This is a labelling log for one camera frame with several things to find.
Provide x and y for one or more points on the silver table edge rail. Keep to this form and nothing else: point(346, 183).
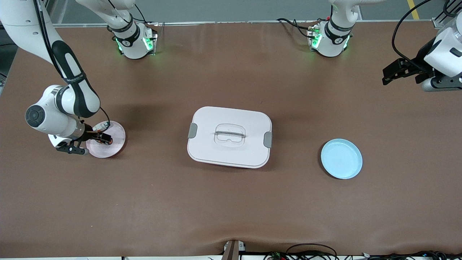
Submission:
point(234, 22)

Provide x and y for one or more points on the brown camera mount bracket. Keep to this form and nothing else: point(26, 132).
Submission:
point(232, 251)

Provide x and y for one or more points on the pink round plate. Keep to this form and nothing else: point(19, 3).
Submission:
point(112, 150)

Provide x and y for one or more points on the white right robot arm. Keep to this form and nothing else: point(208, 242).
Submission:
point(21, 21)

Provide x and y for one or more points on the brown table cover mat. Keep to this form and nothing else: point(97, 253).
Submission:
point(231, 202)

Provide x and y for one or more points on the green push button switch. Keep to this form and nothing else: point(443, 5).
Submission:
point(103, 126)

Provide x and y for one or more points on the grey box lid clip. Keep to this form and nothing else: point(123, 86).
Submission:
point(267, 140)
point(192, 130)

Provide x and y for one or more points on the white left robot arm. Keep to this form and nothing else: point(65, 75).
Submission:
point(330, 47)

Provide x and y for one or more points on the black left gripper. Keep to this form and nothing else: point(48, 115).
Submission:
point(420, 57)

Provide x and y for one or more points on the light blue round plate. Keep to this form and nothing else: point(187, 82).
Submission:
point(341, 159)

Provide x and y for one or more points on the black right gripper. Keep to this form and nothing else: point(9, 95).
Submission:
point(88, 135)

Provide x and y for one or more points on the aluminium frame post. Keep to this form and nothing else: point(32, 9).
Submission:
point(438, 21)

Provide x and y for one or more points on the white lidded storage box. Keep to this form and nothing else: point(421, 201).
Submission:
point(231, 119)

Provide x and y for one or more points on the orange push button switch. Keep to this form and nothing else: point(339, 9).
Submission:
point(107, 141)

